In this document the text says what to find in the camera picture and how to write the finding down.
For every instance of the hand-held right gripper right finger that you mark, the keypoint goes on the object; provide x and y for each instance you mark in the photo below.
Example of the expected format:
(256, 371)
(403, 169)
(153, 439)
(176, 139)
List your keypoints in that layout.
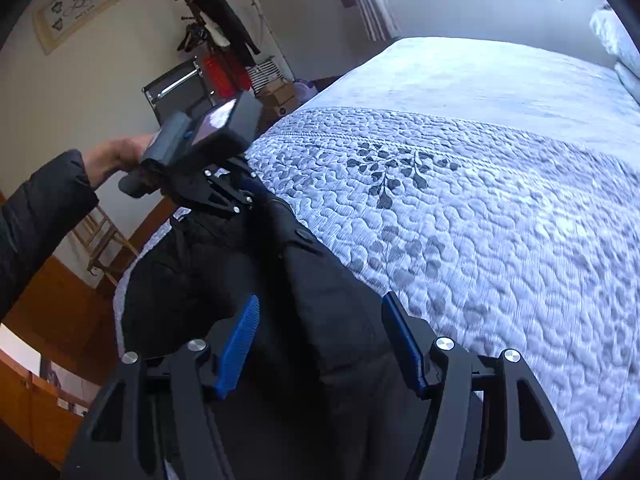
(402, 345)

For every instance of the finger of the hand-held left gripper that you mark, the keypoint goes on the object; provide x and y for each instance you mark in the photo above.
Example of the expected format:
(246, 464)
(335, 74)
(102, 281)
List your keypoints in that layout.
(240, 172)
(220, 197)

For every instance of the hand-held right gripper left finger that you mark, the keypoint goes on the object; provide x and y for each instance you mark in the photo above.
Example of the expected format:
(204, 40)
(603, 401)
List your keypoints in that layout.
(239, 350)

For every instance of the black pants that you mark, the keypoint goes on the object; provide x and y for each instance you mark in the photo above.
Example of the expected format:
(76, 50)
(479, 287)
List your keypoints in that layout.
(280, 320)

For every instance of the person's left forearm black sleeve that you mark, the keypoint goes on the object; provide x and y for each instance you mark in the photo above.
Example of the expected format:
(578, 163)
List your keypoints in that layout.
(35, 225)

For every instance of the person's left hand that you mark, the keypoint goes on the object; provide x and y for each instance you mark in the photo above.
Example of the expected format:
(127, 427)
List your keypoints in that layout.
(112, 157)

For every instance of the red hanging garment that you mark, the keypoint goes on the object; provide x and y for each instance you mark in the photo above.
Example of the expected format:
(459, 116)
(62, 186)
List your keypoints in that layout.
(227, 72)

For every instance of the cardboard box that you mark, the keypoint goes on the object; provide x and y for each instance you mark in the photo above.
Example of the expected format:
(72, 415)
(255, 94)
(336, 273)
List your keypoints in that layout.
(277, 97)

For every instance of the white radiator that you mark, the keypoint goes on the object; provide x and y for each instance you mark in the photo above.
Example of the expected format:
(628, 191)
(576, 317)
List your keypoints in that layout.
(267, 72)

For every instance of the purple bag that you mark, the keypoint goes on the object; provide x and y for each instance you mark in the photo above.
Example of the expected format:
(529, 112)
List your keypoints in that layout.
(302, 91)

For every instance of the black hanging jacket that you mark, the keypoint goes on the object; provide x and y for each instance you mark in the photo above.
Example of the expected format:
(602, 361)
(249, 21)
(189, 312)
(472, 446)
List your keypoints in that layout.
(227, 22)

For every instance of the wooden chair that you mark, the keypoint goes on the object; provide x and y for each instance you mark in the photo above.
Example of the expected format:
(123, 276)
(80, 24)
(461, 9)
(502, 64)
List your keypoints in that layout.
(102, 240)

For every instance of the grey quilted bed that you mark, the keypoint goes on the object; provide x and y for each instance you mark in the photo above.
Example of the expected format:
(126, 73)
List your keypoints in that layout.
(475, 200)

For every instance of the striped white curtain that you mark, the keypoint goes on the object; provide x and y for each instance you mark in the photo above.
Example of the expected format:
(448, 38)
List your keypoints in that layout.
(370, 0)

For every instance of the folded light grey duvet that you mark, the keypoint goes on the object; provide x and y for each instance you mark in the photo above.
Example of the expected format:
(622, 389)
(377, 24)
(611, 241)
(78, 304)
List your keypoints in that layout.
(615, 35)

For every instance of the framed wall picture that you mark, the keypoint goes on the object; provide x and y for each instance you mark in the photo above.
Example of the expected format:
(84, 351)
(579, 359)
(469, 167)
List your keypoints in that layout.
(80, 5)

